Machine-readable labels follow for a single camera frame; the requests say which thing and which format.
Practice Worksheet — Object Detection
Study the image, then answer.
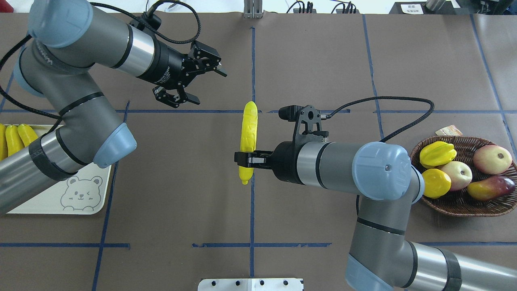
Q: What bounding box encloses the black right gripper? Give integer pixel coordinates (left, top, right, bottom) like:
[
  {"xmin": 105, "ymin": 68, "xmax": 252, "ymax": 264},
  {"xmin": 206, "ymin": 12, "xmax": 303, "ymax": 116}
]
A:
[{"xmin": 234, "ymin": 141, "xmax": 305, "ymax": 185}]

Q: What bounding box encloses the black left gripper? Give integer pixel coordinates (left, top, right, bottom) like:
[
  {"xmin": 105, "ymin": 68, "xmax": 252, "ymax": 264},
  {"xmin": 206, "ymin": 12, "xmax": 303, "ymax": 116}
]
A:
[{"xmin": 140, "ymin": 40, "xmax": 228, "ymax": 108}]

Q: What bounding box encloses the yellow banana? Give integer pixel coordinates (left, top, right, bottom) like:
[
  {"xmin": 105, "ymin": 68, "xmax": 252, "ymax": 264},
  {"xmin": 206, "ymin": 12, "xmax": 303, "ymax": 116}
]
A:
[
  {"xmin": 5, "ymin": 125, "xmax": 25, "ymax": 157},
  {"xmin": 238, "ymin": 101, "xmax": 258, "ymax": 185},
  {"xmin": 0, "ymin": 124, "xmax": 8, "ymax": 161},
  {"xmin": 18, "ymin": 124, "xmax": 39, "ymax": 147}
]

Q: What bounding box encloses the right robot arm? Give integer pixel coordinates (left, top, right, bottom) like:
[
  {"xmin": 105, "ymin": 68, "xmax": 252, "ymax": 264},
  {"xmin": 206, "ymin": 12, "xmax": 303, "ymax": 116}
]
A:
[{"xmin": 234, "ymin": 141, "xmax": 516, "ymax": 291}]

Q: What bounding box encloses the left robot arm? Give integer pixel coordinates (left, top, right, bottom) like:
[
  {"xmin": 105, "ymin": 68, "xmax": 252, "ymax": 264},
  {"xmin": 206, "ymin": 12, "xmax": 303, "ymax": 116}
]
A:
[{"xmin": 1, "ymin": 0, "xmax": 227, "ymax": 214}]

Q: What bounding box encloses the brown wicker basket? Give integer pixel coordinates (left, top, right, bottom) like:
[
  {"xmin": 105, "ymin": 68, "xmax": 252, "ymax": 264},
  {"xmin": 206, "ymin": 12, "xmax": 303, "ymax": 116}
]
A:
[{"xmin": 409, "ymin": 136, "xmax": 517, "ymax": 217}]

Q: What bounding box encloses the white bear tray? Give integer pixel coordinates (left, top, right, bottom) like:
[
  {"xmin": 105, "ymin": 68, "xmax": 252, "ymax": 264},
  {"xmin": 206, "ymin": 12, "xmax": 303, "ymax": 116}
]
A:
[{"xmin": 1, "ymin": 129, "xmax": 111, "ymax": 215}]

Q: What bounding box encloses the yellow star fruit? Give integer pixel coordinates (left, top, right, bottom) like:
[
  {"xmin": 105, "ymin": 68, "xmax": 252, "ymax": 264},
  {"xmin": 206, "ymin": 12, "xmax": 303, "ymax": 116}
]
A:
[{"xmin": 419, "ymin": 141, "xmax": 457, "ymax": 169}]

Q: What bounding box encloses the yellow lemon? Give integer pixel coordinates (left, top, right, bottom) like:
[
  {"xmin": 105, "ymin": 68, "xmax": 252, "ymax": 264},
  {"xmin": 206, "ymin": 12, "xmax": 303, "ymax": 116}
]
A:
[{"xmin": 422, "ymin": 168, "xmax": 451, "ymax": 199}]

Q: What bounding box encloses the paper price tag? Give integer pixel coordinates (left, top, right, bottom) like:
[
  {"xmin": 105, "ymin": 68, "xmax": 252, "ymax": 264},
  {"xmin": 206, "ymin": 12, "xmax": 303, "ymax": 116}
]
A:
[{"xmin": 435, "ymin": 124, "xmax": 464, "ymax": 136}]

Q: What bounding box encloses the pale green apple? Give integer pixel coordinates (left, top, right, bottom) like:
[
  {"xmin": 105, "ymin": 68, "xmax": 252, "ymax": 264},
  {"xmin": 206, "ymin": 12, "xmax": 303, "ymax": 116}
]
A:
[{"xmin": 437, "ymin": 161, "xmax": 473, "ymax": 191}]

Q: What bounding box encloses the pink white peach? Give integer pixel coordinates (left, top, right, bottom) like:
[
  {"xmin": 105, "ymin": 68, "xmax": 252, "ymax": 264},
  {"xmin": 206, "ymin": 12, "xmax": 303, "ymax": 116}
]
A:
[{"xmin": 473, "ymin": 144, "xmax": 512, "ymax": 175}]

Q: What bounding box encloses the red yellow mango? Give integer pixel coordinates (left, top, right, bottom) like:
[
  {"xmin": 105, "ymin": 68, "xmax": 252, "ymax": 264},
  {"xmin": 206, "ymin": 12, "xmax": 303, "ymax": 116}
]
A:
[{"xmin": 467, "ymin": 175, "xmax": 516, "ymax": 201}]

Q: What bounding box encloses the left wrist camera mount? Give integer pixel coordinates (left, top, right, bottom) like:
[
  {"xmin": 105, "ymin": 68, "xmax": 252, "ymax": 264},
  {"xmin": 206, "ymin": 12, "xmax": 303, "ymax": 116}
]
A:
[{"xmin": 129, "ymin": 13, "xmax": 162, "ymax": 38}]

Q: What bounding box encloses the black left camera cable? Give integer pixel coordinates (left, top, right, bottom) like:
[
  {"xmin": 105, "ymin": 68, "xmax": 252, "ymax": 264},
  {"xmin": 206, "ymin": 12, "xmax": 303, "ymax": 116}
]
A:
[{"xmin": 0, "ymin": 0, "xmax": 202, "ymax": 122}]

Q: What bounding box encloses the black camera cable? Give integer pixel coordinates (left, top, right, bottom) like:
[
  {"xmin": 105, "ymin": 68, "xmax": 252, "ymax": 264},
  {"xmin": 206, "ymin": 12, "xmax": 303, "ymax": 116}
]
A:
[
  {"xmin": 0, "ymin": 0, "xmax": 202, "ymax": 122},
  {"xmin": 321, "ymin": 96, "xmax": 435, "ymax": 215}
]

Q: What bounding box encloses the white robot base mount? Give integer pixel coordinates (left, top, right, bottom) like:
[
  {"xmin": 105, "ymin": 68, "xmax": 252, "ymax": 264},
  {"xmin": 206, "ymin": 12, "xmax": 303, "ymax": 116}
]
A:
[{"xmin": 197, "ymin": 278, "xmax": 305, "ymax": 291}]

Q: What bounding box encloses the black right camera cable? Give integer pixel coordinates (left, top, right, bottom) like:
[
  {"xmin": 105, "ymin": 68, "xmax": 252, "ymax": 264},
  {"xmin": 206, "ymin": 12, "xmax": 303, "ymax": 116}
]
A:
[{"xmin": 321, "ymin": 96, "xmax": 435, "ymax": 215}]

